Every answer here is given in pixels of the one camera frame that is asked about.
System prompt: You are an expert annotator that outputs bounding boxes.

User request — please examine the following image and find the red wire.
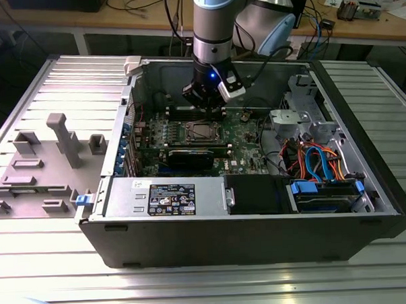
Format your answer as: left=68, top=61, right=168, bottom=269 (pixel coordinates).
left=278, top=139, right=304, bottom=166

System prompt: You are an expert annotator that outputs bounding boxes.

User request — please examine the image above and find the orange wire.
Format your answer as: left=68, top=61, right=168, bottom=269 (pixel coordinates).
left=298, top=141, right=347, bottom=184

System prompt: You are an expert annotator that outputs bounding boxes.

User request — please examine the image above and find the green RAM stick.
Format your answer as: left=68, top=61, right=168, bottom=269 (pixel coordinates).
left=8, top=187, right=49, bottom=196

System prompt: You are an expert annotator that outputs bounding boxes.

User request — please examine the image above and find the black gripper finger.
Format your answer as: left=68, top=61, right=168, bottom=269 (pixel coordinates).
left=181, top=80, right=214, bottom=123
left=212, top=96, right=229, bottom=122

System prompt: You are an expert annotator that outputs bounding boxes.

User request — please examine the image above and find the black graphics card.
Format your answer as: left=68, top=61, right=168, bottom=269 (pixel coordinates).
left=167, top=146, right=216, bottom=172

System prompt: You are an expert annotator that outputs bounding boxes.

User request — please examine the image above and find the blue plastic clip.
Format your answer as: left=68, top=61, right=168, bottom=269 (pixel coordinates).
left=75, top=193, right=94, bottom=208

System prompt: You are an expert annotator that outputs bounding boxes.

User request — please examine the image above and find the large black box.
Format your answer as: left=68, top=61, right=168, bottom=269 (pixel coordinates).
left=6, top=0, right=104, bottom=17

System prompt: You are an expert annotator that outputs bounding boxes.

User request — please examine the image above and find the green motherboard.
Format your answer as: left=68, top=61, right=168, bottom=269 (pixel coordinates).
left=130, top=104, right=282, bottom=181

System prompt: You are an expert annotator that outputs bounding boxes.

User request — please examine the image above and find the silver metal drive cage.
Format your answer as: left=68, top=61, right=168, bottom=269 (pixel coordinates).
left=267, top=72, right=350, bottom=150

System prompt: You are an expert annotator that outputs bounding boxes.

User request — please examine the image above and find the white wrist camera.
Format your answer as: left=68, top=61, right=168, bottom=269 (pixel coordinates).
left=217, top=75, right=248, bottom=101

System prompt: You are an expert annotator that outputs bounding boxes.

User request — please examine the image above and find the beige case latch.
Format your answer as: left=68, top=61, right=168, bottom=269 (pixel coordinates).
left=123, top=55, right=143, bottom=77

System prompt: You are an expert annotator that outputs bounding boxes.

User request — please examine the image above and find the grey parts rack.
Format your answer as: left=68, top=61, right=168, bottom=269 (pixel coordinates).
left=0, top=110, right=112, bottom=222

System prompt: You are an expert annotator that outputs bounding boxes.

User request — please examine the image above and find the metal socket cover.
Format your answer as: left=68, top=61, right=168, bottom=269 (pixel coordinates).
left=184, top=120, right=223, bottom=144

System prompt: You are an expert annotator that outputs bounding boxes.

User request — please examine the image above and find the silver power supply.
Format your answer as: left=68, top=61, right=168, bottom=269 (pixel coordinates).
left=102, top=173, right=227, bottom=221

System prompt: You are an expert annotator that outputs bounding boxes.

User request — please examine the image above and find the black drive bay box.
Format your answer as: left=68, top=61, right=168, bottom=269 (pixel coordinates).
left=223, top=172, right=291, bottom=217

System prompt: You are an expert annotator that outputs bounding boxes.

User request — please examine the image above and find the black RAM slot bank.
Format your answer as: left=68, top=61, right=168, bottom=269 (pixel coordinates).
left=168, top=104, right=227, bottom=123
left=167, top=139, right=232, bottom=153

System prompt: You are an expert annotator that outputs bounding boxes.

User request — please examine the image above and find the wooden desk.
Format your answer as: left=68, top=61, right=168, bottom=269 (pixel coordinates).
left=0, top=0, right=406, bottom=66

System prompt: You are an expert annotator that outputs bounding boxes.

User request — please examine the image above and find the blue cable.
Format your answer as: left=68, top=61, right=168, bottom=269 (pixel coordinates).
left=313, top=13, right=325, bottom=59

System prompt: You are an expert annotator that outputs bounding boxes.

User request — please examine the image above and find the hard disk in blue carrier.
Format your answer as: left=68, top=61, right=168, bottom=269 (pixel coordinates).
left=284, top=177, right=367, bottom=217

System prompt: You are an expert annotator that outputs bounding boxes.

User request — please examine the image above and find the black PC case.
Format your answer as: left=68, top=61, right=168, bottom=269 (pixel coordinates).
left=71, top=45, right=406, bottom=273

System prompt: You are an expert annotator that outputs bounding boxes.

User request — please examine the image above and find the copper heat sink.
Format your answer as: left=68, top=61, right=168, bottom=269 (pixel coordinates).
left=336, top=0, right=360, bottom=22

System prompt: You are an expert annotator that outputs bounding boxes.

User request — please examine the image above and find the blue wire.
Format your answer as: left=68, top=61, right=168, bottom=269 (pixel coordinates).
left=305, top=145, right=337, bottom=184

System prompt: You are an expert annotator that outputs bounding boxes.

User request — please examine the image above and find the grey circuit module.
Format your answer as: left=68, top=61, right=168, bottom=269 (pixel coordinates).
left=357, top=0, right=383, bottom=22

